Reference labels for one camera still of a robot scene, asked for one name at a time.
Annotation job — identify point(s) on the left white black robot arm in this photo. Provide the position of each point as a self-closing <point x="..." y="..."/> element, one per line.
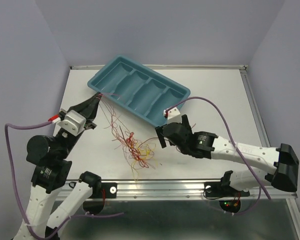
<point x="49" y="154"/>

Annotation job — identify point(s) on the teal plastic compartment tray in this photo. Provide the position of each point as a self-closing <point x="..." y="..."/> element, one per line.
<point x="140" y="90"/>

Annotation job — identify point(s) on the aluminium front mounting rail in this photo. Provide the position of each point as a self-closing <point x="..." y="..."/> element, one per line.
<point x="167" y="190"/>

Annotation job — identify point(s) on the aluminium table edge frame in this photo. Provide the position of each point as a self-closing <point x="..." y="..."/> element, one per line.
<point x="228" y="89"/>

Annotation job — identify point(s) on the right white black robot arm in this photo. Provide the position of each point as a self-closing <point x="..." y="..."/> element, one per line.
<point x="267" y="166"/>

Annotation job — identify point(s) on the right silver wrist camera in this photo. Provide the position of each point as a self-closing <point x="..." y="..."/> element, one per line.
<point x="172" y="116"/>

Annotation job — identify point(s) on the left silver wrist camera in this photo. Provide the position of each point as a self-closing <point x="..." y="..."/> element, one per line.
<point x="73" y="123"/>

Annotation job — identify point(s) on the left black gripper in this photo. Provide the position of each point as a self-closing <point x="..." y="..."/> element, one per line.
<point x="90" y="107"/>

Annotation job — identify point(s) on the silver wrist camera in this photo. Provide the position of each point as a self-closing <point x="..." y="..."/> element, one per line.
<point x="73" y="123"/>
<point x="172" y="116"/>

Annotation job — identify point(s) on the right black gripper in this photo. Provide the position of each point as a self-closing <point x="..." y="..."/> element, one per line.
<point x="160" y="134"/>

